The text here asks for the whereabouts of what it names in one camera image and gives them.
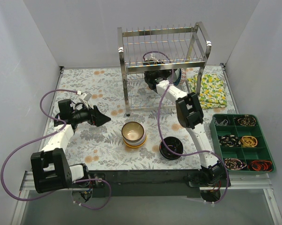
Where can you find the black gold rolled tie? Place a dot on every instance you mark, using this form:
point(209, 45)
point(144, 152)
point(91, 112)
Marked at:
point(245, 121)

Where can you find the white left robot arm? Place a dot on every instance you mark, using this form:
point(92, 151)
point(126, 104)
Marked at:
point(50, 168)

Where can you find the yellow rolled tie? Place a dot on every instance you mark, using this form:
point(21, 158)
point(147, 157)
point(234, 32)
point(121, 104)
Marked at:
point(248, 141)

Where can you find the stainless steel dish rack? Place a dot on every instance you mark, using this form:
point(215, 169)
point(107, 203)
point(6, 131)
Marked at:
point(177, 48)

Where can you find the grey item in tray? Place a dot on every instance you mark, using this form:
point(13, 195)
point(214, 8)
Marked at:
point(224, 122)

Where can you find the blue patterned bowl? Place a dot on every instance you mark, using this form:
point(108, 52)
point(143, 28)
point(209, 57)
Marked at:
point(183, 76)

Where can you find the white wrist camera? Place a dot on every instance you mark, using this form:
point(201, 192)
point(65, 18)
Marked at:
point(153, 60)
point(84, 98)

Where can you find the black glossy bowl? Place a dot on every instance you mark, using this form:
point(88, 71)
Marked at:
point(173, 144)

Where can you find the lemon print folded cloth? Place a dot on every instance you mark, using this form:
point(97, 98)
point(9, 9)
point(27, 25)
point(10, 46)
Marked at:
point(212, 92)

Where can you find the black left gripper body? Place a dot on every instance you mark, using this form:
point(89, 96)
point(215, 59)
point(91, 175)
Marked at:
point(94, 116)

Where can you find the black orange rolled tie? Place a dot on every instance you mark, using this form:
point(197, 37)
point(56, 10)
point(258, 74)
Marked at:
point(260, 166)

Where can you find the black floral rolled tie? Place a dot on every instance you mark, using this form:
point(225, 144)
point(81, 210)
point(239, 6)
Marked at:
point(229, 141)

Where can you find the celadon green bowl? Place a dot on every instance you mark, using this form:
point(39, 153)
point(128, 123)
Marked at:
point(176, 77)

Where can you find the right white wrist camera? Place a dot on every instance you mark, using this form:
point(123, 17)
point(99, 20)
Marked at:
point(153, 60)

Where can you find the white middle bowl of stack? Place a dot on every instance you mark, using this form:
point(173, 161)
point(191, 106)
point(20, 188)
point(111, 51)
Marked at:
point(137, 141)

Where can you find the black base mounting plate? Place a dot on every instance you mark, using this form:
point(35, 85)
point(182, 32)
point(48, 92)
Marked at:
point(143, 182)

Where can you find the green compartment tray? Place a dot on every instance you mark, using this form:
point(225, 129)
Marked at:
point(260, 152)

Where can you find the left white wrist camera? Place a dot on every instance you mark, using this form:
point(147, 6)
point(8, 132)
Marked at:
point(84, 98)

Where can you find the black pink rolled tie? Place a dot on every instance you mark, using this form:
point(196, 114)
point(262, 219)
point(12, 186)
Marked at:
point(234, 164)

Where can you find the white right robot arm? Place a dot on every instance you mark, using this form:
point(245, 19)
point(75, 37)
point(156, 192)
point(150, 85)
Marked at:
point(190, 116)

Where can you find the beige top bowl of stack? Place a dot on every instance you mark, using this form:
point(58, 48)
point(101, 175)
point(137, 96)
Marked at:
point(132, 126)

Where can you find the yellow bottom bowl of stack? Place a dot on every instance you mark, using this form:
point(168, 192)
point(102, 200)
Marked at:
point(134, 146)

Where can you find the floral patterned table mat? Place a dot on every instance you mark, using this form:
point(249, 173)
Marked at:
point(102, 148)

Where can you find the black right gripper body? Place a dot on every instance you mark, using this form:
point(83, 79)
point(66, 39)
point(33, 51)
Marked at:
point(161, 73)

